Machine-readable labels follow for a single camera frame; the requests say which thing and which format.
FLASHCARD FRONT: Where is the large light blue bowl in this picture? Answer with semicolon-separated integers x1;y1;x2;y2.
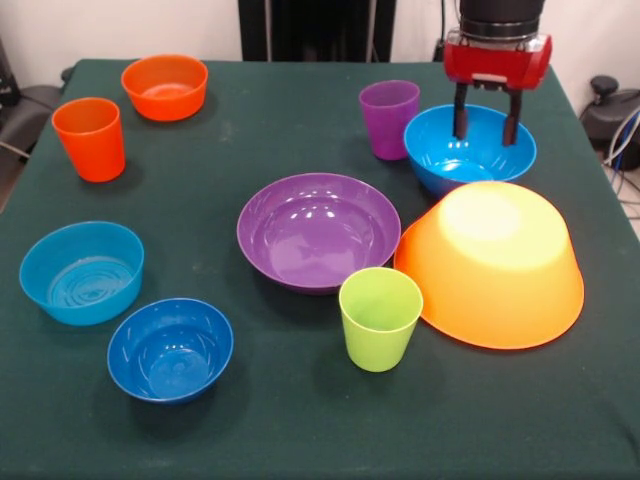
402;103;538;199

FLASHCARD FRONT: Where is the green cup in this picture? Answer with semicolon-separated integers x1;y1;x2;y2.
338;266;425;374

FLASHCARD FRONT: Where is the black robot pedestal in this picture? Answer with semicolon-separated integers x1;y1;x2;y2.
238;0;396;64

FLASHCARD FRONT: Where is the black cable with plug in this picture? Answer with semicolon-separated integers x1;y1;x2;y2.
432;0;450;64

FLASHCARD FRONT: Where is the orange cup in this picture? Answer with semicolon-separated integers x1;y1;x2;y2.
51;96;127;184

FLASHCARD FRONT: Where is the dark green tablecloth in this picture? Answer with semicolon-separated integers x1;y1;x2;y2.
0;58;640;480

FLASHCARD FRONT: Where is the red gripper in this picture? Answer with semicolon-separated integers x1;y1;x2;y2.
443;33;554;147

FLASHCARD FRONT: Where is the dark blue bowl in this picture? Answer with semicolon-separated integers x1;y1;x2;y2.
106;297;235;406

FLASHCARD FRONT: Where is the flat-bottomed light blue bowl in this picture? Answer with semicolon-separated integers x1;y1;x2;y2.
18;220;146;327

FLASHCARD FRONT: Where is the small orange bowl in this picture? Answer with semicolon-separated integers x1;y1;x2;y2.
120;53;210;122

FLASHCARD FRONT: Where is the large yellow-orange bowl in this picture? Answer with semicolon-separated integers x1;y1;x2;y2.
393;180;586;351

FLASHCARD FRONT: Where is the purple bowl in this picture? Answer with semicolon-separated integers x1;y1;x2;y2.
236;172;403;296

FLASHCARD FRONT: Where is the purple cup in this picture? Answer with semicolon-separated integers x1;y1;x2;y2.
358;79;421;161

